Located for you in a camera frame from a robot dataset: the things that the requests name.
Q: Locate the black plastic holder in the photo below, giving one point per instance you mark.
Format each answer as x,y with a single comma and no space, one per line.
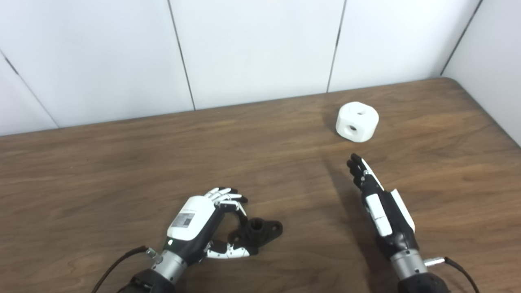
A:
260,234

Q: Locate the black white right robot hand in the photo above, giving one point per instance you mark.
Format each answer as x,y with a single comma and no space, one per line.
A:
386,215

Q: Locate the white cube with holes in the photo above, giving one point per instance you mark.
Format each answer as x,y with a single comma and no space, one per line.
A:
360,122

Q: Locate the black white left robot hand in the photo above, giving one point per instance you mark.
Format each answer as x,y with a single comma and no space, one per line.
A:
191,219

